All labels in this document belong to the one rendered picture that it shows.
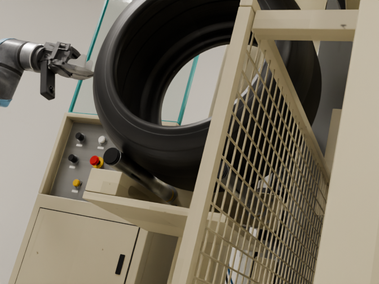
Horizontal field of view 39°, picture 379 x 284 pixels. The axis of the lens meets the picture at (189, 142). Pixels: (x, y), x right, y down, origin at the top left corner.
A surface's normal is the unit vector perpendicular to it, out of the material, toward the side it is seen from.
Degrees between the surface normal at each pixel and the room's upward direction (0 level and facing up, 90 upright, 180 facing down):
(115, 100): 97
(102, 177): 90
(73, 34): 90
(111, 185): 90
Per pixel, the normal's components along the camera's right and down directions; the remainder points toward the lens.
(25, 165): 0.15, -0.26
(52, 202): -0.36, -0.37
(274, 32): -0.24, 0.93
